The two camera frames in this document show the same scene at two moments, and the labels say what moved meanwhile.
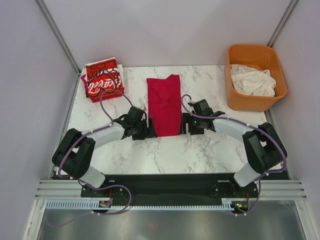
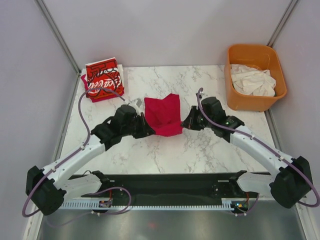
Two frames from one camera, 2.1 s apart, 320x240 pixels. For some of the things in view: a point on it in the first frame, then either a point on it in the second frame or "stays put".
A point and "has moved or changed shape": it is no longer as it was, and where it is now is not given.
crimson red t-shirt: (164, 103) has moved or changed shape
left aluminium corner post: (55, 32) stays put
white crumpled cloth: (253, 81) stays put
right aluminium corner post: (281, 22) stays put
